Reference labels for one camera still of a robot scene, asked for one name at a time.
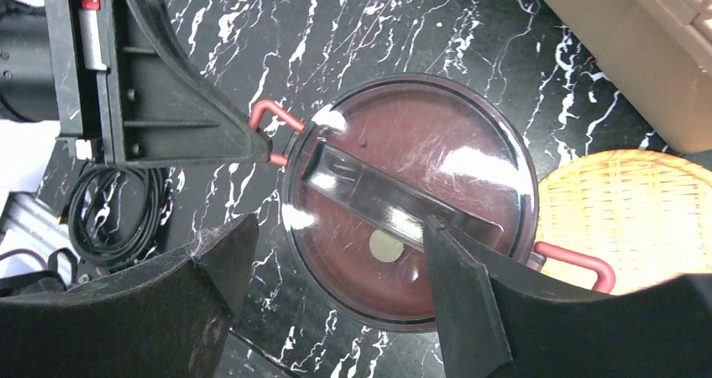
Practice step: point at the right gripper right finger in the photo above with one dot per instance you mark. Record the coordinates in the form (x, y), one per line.
(498, 318)

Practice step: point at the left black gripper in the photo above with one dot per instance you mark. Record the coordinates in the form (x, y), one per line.
(127, 93)

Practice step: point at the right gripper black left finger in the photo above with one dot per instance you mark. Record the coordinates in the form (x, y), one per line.
(165, 317)

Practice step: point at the dark transparent round lid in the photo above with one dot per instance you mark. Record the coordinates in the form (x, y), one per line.
(406, 197)

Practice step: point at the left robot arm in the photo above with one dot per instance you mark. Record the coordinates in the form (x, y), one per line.
(27, 85)

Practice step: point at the red lunch box clip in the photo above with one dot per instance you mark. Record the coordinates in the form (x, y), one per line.
(605, 275)

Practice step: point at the tan plastic toolbox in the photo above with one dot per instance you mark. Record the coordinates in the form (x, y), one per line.
(658, 53)

